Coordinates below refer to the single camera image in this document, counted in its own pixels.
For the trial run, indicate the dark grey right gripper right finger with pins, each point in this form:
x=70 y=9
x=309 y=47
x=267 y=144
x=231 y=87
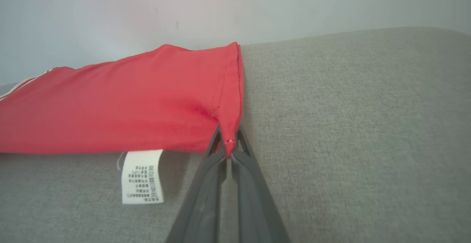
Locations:
x=254 y=206

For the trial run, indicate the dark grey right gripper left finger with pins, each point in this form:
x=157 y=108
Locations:
x=200 y=206

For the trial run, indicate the red number 23 basketball jersey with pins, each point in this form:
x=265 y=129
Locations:
x=128 y=99

